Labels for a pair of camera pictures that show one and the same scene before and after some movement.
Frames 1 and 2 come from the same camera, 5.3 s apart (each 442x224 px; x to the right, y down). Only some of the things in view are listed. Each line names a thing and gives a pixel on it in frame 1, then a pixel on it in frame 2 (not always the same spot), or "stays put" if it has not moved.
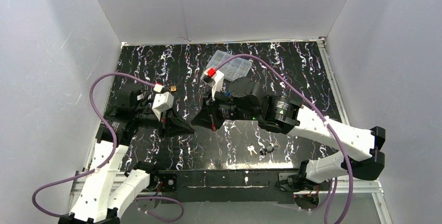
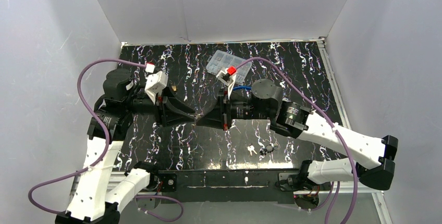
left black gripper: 163,122 → 162,111
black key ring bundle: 270,148 stays put
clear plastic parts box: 236,68 stays put
